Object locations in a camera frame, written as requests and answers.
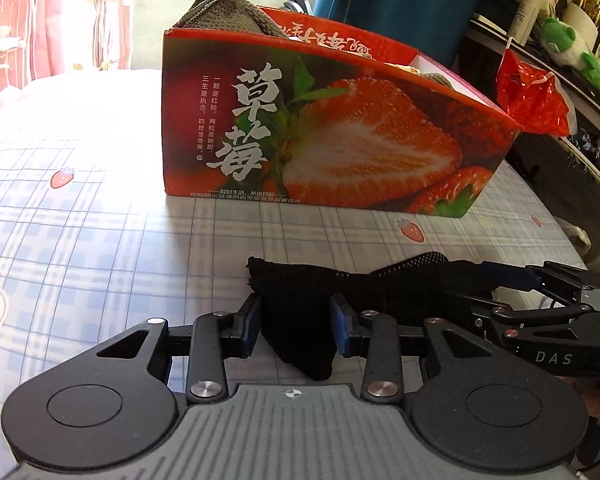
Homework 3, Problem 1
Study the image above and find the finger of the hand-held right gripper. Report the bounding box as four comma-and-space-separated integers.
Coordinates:
460, 259, 600, 305
442, 291, 599, 334

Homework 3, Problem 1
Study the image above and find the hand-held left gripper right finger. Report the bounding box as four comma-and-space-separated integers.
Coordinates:
329, 292, 498, 404

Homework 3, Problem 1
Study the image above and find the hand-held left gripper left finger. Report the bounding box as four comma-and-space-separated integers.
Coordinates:
96, 292, 261, 404

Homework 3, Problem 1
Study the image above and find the black knitted cloth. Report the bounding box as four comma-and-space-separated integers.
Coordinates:
246, 251, 476, 381

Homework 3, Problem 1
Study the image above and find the red strawberry print cardboard box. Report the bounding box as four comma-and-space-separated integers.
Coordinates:
162, 6, 523, 219

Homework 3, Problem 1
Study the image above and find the grey knitted bag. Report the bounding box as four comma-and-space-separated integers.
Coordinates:
174, 0, 285, 39

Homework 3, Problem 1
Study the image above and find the white plastic bag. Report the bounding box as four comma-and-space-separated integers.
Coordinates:
564, 224, 592, 257

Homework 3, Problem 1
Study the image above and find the red plastic bag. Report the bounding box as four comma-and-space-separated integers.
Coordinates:
496, 50, 578, 137

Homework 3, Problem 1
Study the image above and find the grey knitted cloth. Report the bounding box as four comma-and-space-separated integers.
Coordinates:
419, 72, 462, 92

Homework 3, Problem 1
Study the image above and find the checked printed tablecloth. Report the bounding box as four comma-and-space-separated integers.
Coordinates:
0, 67, 588, 466

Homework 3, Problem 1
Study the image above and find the black desk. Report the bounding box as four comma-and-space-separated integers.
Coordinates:
462, 0, 600, 191

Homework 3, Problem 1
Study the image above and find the green and white plush toy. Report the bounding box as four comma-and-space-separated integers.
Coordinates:
540, 17, 600, 99

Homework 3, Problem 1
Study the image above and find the white spray bottle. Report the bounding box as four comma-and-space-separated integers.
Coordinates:
510, 0, 544, 44

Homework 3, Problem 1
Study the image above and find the white brush holder cup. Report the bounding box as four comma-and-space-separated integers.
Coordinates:
562, 2, 600, 44

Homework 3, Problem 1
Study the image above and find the pink printed backdrop cloth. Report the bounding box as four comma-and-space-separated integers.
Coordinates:
0, 0, 135, 121

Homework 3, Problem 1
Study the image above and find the white wire basket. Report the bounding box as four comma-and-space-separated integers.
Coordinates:
555, 130, 600, 191

